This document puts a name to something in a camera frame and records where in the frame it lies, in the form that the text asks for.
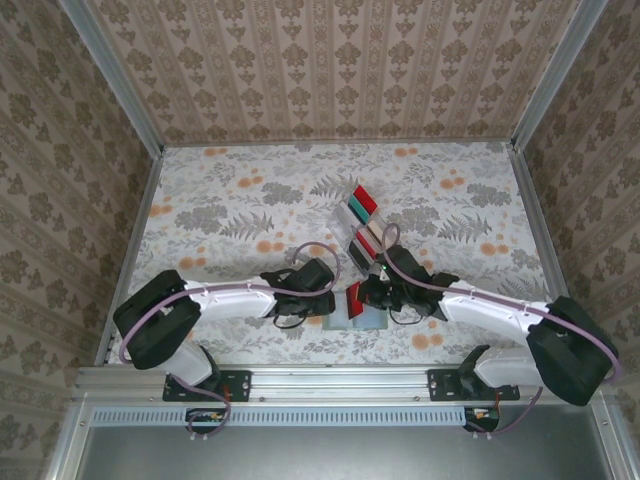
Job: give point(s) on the black controller board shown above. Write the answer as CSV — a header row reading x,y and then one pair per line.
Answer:
x,y
482,415
205,417

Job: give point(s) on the aluminium frame post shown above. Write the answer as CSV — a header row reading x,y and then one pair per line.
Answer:
x,y
552,75
116,75

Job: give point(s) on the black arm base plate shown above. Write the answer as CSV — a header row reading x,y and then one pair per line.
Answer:
x,y
440,385
240,385

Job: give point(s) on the beige card stack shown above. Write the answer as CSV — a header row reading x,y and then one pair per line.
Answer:
x,y
376,232

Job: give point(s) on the aluminium mounting rail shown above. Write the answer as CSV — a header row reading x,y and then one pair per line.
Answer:
x,y
340,385

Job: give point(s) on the teal card stack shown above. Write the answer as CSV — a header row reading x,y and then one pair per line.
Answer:
x,y
360,209

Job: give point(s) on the red card stack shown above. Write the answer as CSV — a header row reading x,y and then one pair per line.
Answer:
x,y
365,197
369,245

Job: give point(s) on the grey metal sheet panel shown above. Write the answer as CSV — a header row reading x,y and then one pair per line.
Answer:
x,y
340,455

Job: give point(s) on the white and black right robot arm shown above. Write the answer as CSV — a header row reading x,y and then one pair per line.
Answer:
x,y
485,310

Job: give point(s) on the red credit card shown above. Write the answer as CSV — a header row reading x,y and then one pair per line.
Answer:
x,y
356,302

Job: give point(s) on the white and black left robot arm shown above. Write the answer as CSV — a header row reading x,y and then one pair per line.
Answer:
x,y
235,302

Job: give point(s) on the black card stack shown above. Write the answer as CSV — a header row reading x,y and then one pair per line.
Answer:
x,y
360,257

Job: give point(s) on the aluminium table side rail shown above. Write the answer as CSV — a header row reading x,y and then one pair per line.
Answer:
x,y
542,225
133,250

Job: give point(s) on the mint green card holder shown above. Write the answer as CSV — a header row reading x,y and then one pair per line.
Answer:
x,y
375,320

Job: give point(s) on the clear acrylic card stand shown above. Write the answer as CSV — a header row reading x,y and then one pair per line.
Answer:
x,y
340,225

